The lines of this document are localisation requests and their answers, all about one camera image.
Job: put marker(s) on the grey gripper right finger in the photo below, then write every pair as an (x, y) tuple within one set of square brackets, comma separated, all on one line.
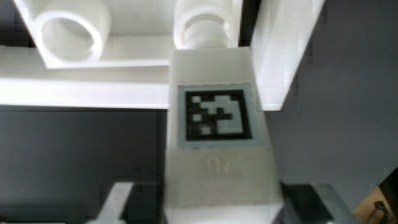
[(335, 205)]

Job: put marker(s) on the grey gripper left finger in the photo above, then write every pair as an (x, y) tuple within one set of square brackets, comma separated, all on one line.
[(111, 212)]

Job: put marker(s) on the white chair leg tagged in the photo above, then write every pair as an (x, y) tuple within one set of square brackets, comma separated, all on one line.
[(223, 187)]

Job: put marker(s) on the white chair seat part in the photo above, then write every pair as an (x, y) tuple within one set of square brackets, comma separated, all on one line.
[(122, 81)]

